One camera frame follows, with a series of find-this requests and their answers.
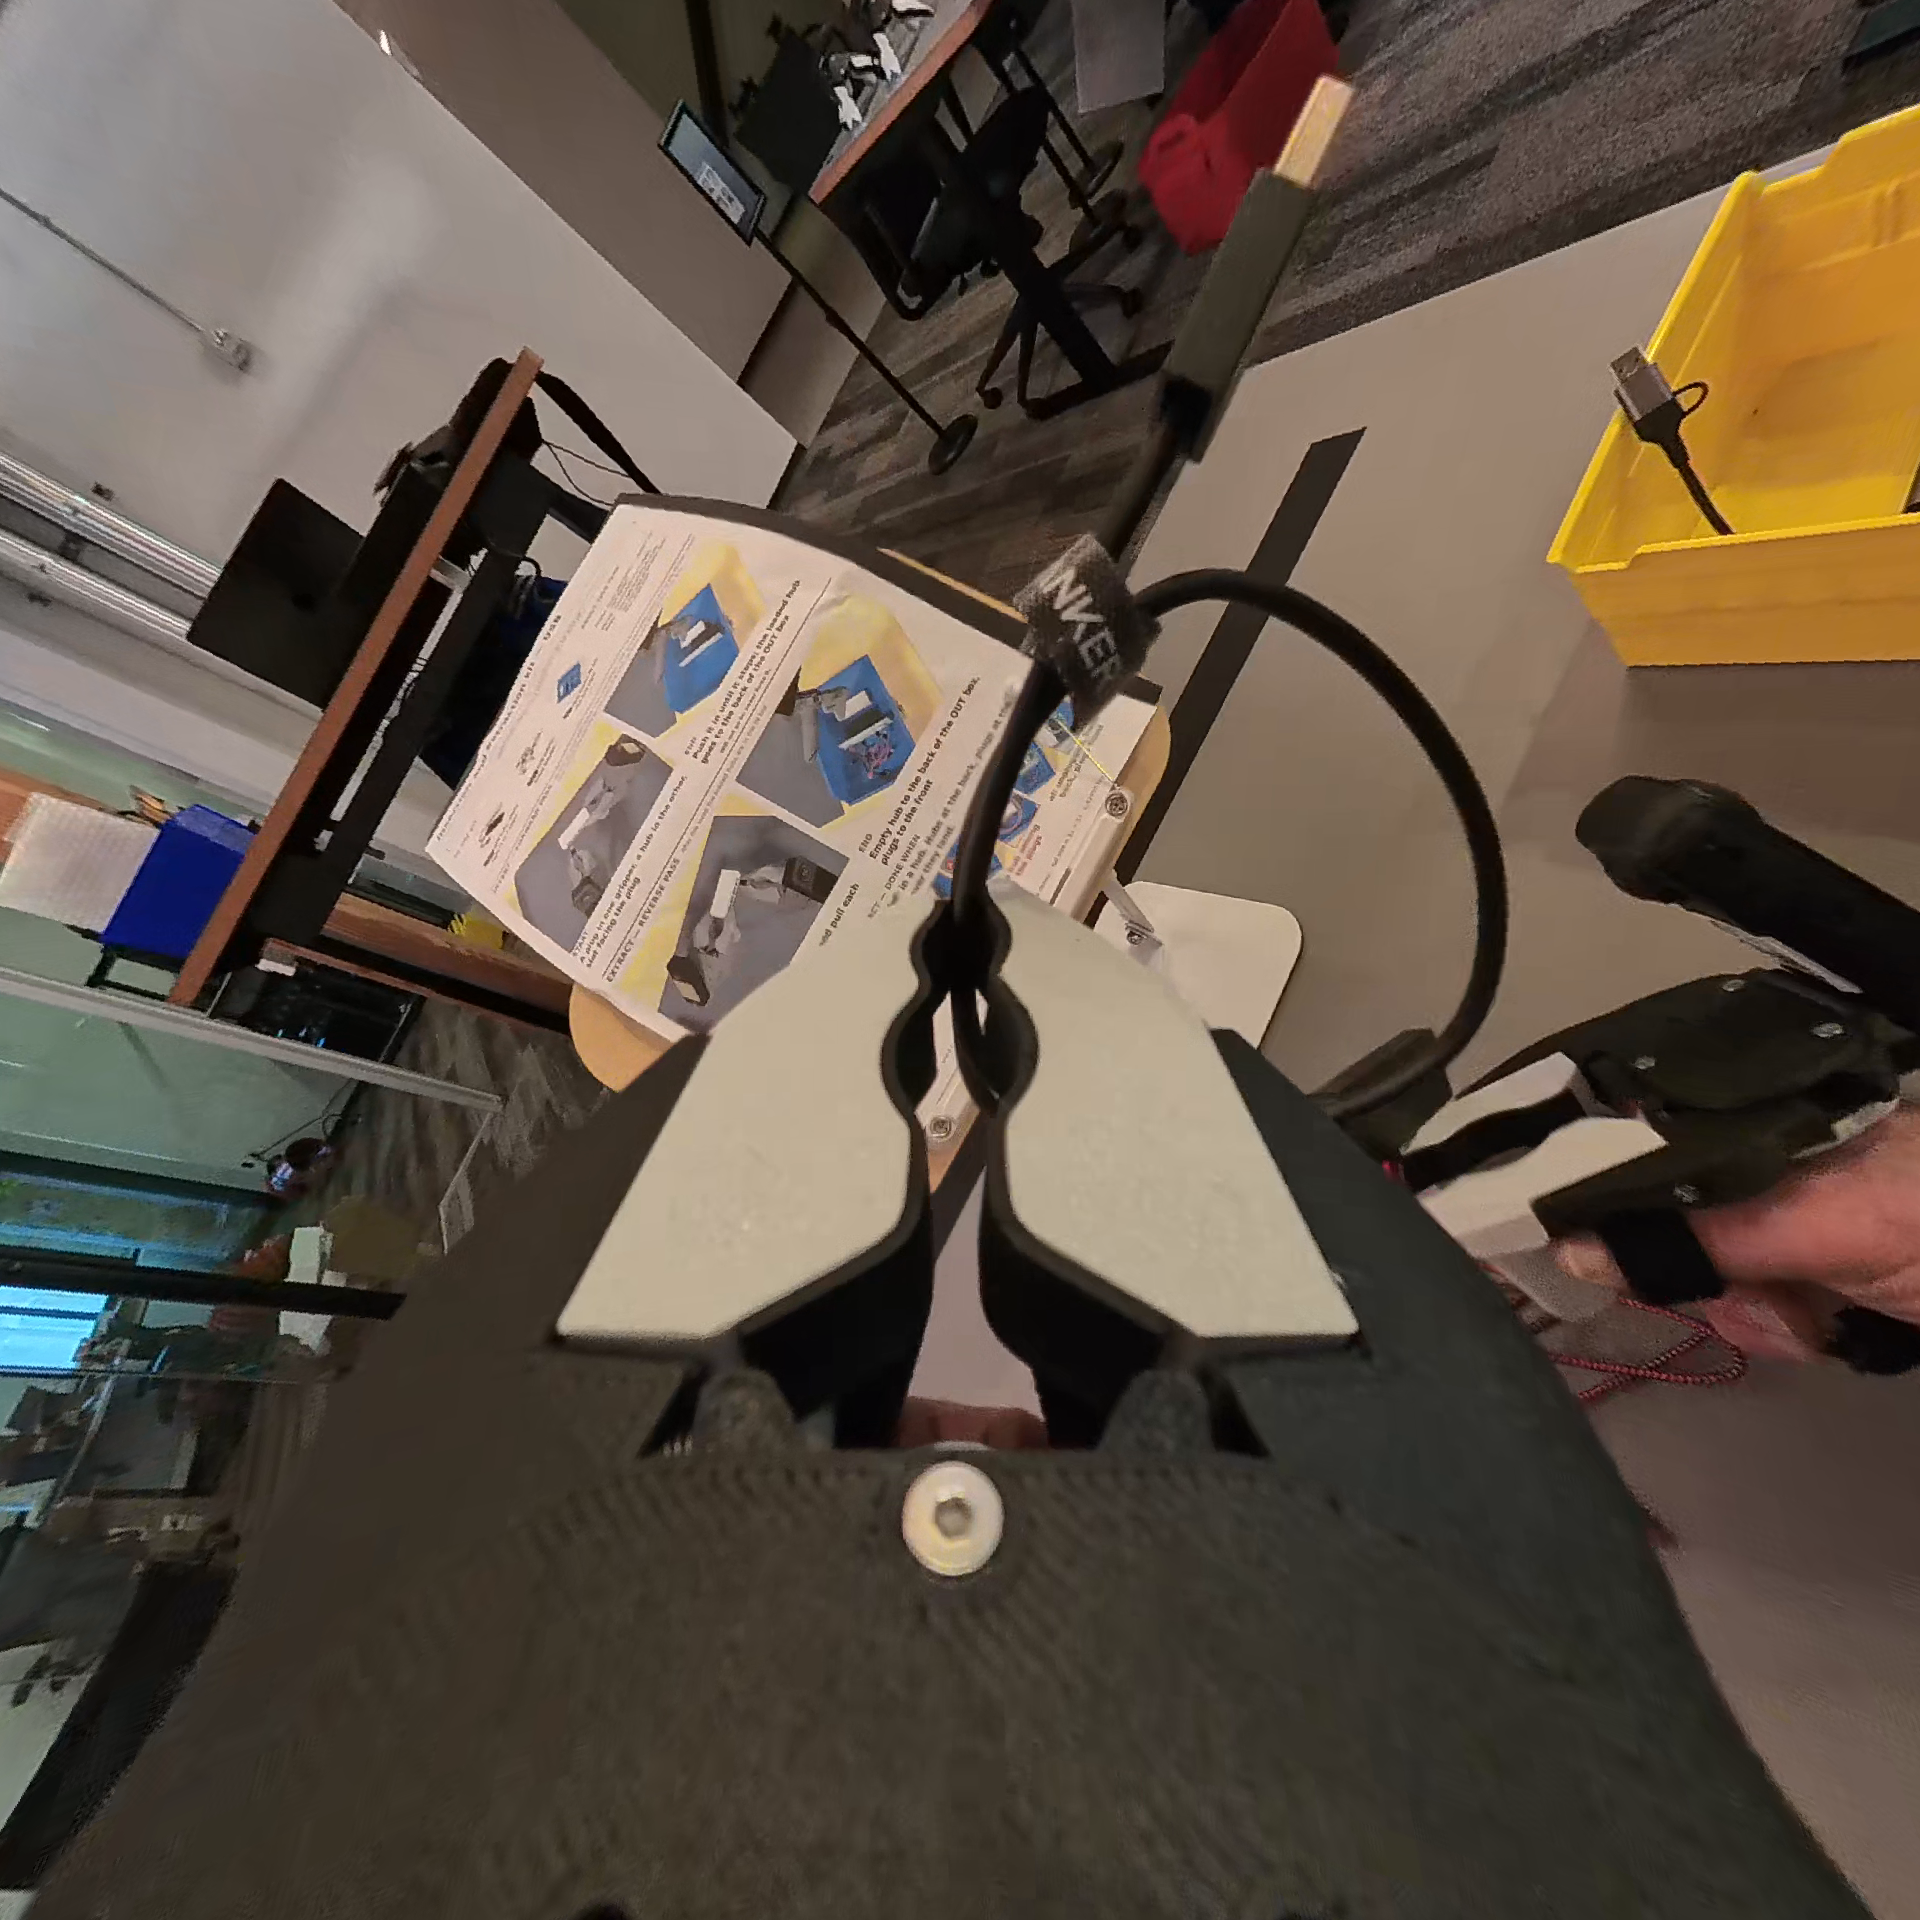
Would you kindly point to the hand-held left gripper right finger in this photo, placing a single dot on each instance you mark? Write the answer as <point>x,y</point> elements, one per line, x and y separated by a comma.
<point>1170,1171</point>

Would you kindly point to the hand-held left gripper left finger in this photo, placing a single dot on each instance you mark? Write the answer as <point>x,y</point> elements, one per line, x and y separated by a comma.
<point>720,1171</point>

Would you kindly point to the black office chair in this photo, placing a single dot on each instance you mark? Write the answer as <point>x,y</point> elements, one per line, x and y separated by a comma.
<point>974,196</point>

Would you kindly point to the wooden desk with black frame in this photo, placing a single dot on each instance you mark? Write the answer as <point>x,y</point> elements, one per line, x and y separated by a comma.
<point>896,102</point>
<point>375,661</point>

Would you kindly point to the black monitor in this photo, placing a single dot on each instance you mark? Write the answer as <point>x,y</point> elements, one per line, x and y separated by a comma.
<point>285,586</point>

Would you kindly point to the white ribbed tray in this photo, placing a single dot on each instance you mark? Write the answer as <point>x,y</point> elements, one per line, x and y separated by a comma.
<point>61,863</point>

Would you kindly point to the grey wall conduit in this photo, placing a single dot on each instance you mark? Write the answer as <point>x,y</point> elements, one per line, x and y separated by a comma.
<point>224,354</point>

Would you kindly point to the person's right hand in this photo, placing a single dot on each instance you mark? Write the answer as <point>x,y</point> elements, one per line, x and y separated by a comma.
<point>1816,1254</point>

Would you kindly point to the black and white tools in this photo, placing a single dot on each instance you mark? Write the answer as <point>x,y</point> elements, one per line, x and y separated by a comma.
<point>858,68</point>

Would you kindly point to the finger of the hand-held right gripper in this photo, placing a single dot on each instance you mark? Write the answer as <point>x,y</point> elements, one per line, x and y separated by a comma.
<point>1529,1084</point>
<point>1560,1178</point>

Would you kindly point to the yellow plastic bin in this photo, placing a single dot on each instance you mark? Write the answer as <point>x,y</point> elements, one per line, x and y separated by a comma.
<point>1725,599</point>

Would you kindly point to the printed instruction sheet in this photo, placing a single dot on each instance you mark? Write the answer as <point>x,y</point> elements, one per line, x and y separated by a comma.
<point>720,706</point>

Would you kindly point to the white paper sheet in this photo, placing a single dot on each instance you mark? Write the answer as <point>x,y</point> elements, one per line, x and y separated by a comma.
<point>1118,54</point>

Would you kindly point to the tablet sign on stand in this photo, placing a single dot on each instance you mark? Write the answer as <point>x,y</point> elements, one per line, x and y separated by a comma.
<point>709,168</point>

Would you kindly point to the blue storage box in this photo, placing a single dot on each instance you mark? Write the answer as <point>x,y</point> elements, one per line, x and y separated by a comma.
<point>182,885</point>

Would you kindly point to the red fabric bag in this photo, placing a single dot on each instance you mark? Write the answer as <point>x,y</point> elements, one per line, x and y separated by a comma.
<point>1231,136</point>

